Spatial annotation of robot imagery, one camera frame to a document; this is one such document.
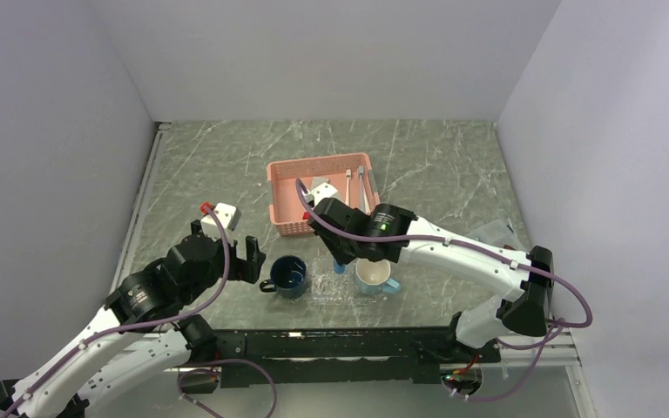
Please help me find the white red-capped toothpaste tube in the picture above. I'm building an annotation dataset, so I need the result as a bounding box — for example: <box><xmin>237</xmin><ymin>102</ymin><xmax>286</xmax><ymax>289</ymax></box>
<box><xmin>310</xmin><ymin>177</ymin><xmax>329</xmax><ymax>189</ymax></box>

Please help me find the pink perforated plastic basket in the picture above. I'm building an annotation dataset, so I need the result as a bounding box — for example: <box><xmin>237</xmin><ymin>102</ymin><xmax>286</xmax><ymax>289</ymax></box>
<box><xmin>267</xmin><ymin>152</ymin><xmax>381</xmax><ymax>236</ymax></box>

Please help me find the dark blue mug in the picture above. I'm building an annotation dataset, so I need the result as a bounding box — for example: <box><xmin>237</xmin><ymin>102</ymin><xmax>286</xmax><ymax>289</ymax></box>
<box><xmin>259</xmin><ymin>255</ymin><xmax>307</xmax><ymax>299</ymax></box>

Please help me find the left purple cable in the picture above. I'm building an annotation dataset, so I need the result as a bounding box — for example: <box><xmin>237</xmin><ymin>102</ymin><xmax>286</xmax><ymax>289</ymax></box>
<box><xmin>0</xmin><ymin>207</ymin><xmax>233</xmax><ymax>418</ymax></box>

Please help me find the clear plastic toothbrush case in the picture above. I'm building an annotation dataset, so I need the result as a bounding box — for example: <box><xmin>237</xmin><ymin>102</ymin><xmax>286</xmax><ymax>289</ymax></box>
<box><xmin>466</xmin><ymin>219</ymin><xmax>526</xmax><ymax>252</ymax></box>

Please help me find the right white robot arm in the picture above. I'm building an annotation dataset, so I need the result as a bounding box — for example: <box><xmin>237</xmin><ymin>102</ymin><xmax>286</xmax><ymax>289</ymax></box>
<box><xmin>305</xmin><ymin>198</ymin><xmax>552</xmax><ymax>361</ymax></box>

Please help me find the black base frame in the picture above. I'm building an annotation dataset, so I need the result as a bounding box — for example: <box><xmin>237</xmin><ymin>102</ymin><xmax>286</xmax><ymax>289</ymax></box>
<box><xmin>183</xmin><ymin>327</ymin><xmax>501</xmax><ymax>384</ymax></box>

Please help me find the blue toothpaste tube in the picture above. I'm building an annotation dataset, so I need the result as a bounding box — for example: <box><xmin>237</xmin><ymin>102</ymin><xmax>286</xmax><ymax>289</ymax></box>
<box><xmin>333</xmin><ymin>260</ymin><xmax>347</xmax><ymax>274</ymax></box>

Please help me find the aluminium rail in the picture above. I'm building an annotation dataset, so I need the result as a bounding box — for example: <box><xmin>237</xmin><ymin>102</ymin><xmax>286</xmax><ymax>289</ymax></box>
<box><xmin>114</xmin><ymin>122</ymin><xmax>172</xmax><ymax>281</ymax></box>

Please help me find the clear textured oval tray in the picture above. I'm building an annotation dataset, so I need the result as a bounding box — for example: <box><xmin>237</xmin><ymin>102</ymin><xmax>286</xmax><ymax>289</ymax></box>
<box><xmin>304</xmin><ymin>256</ymin><xmax>383</xmax><ymax>306</ymax></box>

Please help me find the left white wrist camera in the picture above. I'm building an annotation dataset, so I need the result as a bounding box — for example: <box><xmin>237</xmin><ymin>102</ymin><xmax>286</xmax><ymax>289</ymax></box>
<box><xmin>199</xmin><ymin>202</ymin><xmax>242</xmax><ymax>239</ymax></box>

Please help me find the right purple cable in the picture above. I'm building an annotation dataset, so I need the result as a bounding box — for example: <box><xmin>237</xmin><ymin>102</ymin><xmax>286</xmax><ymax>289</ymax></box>
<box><xmin>294</xmin><ymin>177</ymin><xmax>594</xmax><ymax>404</ymax></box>

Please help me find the light blue mug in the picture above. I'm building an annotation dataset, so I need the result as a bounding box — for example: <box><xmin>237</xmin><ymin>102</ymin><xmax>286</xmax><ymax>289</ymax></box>
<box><xmin>355</xmin><ymin>259</ymin><xmax>401</xmax><ymax>295</ymax></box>

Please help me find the purple cable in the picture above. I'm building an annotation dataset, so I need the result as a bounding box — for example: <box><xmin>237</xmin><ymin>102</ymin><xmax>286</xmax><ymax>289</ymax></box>
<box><xmin>0</xmin><ymin>207</ymin><xmax>233</xmax><ymax>418</ymax></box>
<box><xmin>294</xmin><ymin>177</ymin><xmax>594</xmax><ymax>404</ymax></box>

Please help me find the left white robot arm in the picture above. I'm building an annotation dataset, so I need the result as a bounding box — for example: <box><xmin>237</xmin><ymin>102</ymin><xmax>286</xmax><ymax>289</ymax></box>
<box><xmin>0</xmin><ymin>220</ymin><xmax>267</xmax><ymax>417</ymax></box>

